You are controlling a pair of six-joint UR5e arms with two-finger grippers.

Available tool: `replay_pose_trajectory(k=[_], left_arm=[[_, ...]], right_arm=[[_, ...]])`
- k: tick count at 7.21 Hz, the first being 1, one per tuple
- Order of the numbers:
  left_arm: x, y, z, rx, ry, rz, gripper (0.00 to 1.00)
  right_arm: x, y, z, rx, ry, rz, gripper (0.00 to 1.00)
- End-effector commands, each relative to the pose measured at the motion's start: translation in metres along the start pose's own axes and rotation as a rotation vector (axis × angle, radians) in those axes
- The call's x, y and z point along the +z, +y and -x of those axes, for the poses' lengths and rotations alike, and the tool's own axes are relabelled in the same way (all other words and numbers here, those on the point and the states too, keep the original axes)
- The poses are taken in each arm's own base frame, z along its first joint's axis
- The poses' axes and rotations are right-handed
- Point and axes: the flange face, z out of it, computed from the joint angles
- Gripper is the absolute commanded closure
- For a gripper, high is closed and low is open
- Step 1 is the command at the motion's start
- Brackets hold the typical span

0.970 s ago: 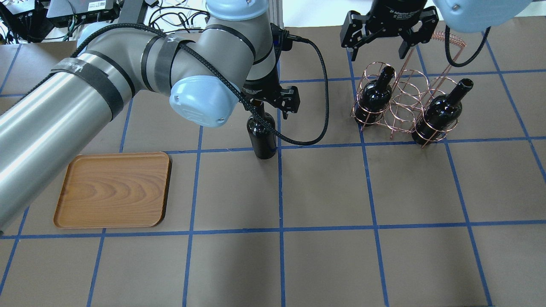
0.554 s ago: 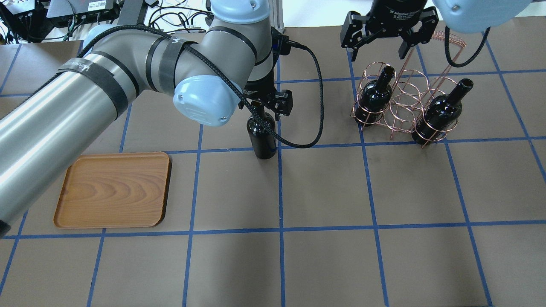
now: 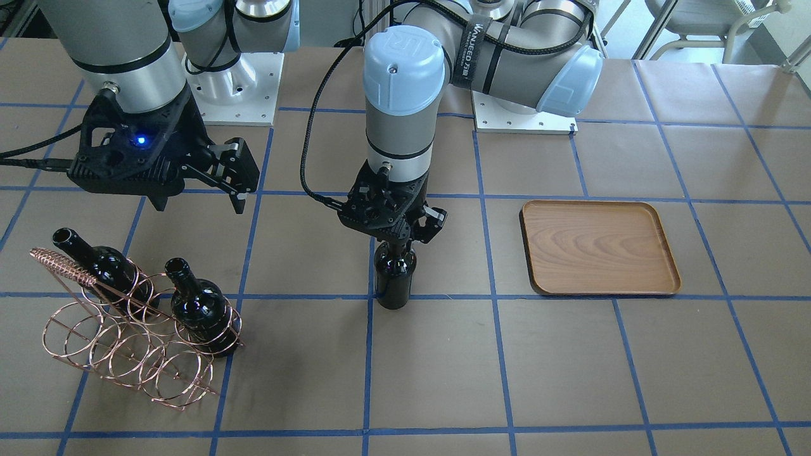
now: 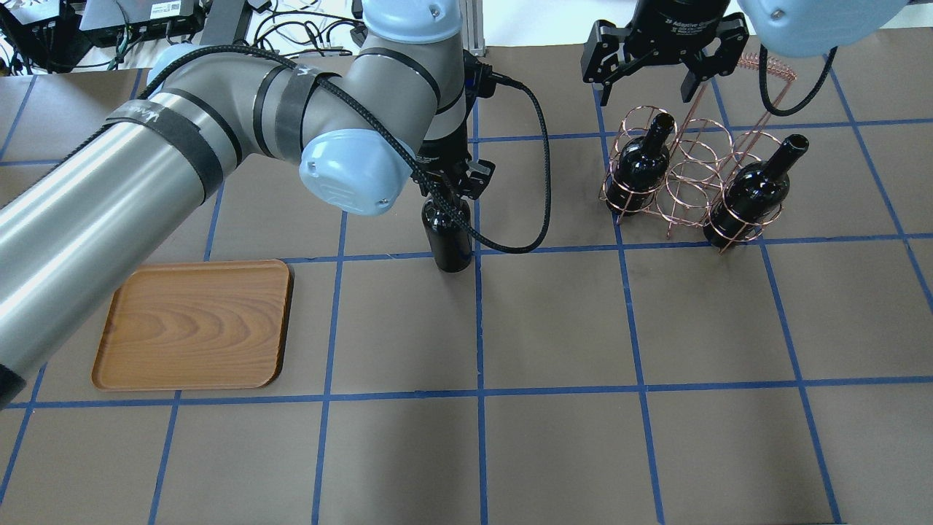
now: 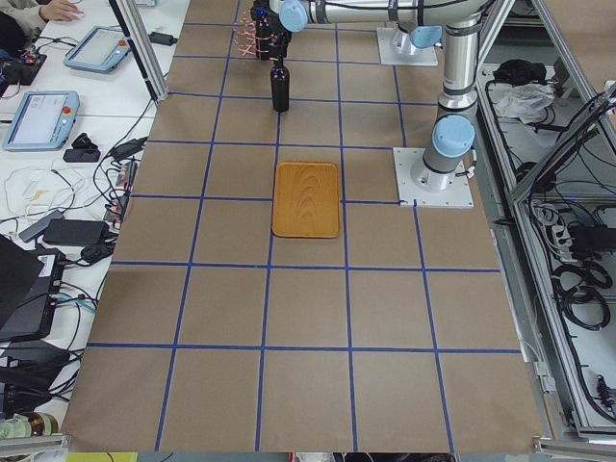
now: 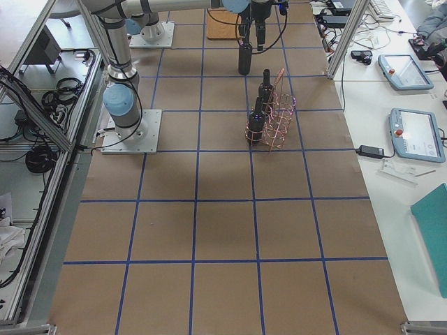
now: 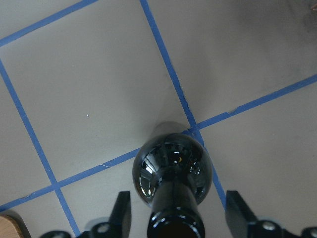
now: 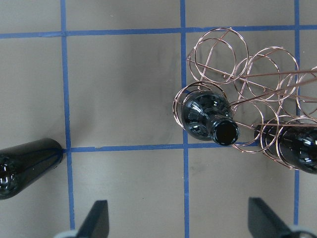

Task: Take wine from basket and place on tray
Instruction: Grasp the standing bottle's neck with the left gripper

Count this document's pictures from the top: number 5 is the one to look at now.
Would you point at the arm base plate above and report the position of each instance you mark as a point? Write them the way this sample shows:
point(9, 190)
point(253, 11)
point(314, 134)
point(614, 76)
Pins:
point(396, 48)
point(418, 186)

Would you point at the person hand on desk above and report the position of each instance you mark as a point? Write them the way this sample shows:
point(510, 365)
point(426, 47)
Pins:
point(60, 10)

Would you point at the black power adapter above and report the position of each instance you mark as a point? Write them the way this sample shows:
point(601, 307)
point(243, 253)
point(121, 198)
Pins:
point(75, 232)

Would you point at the black laptop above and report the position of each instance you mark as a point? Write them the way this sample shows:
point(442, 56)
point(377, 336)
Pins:
point(29, 281)

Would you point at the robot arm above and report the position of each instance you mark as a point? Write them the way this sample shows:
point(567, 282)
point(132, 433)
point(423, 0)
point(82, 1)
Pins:
point(420, 25)

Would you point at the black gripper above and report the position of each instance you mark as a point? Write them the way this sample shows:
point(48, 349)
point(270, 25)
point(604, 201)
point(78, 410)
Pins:
point(279, 39)

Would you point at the blue teach pendant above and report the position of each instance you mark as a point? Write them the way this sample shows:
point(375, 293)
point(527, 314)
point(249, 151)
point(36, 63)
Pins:
point(43, 121)
point(101, 50)

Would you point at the blue teach pendant near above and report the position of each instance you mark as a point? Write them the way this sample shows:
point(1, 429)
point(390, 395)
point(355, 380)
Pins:
point(43, 121)

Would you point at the blue teach pendant far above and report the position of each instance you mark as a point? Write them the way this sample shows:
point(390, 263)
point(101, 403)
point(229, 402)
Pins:
point(101, 50)

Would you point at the copper wire wine basket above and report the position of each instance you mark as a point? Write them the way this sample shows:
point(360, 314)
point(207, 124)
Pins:
point(245, 37)

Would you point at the aluminium frame post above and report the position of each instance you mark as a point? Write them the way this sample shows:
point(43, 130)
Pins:
point(129, 20)

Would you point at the wooden tray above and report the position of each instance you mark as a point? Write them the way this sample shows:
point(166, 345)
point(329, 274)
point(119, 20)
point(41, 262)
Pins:
point(306, 200)

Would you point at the dark wine bottle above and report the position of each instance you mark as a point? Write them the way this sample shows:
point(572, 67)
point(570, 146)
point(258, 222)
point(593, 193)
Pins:
point(280, 79)

